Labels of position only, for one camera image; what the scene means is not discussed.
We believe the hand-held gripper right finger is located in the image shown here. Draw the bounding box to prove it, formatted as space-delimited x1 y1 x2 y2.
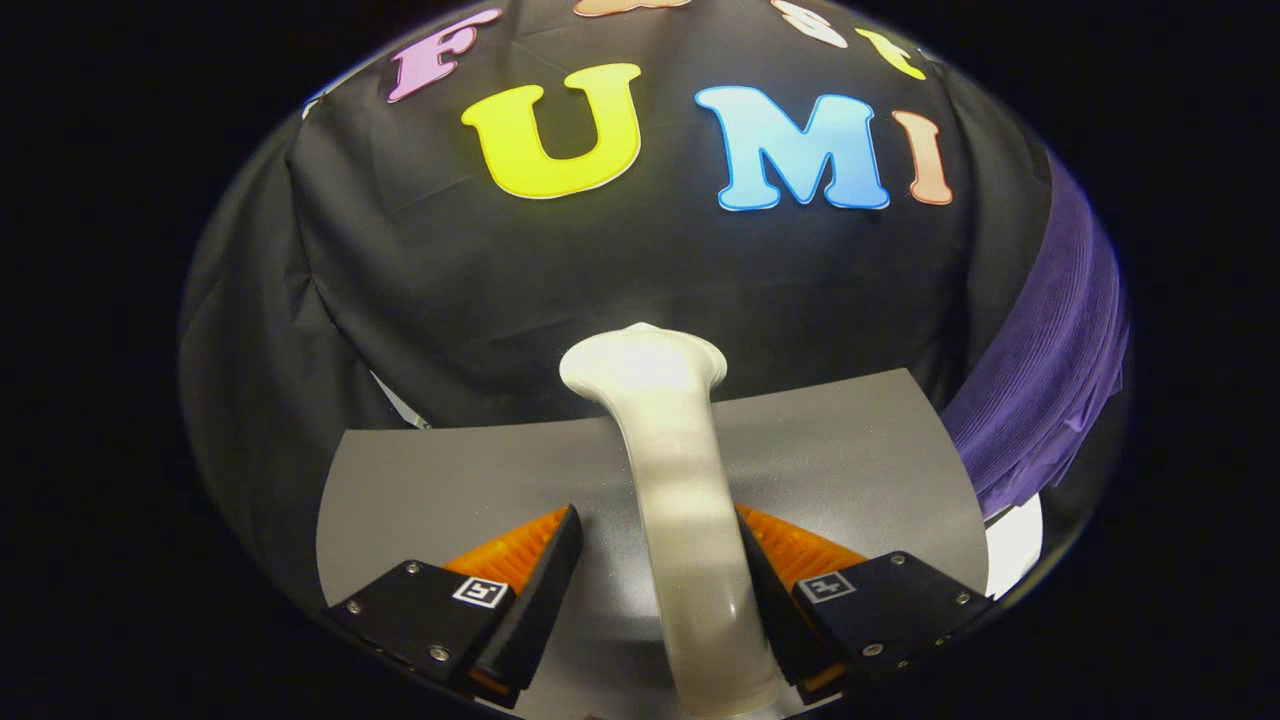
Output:
735 503 996 701

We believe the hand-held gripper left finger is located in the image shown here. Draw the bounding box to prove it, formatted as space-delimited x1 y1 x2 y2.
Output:
320 503 585 709

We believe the white garment steamer with hose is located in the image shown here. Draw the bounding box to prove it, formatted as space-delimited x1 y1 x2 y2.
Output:
558 322 786 719

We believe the purple corduroy jacket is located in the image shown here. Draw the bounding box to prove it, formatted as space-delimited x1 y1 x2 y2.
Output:
940 150 1131 519

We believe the grey cabinet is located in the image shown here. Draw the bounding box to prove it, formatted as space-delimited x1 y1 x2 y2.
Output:
316 368 989 719

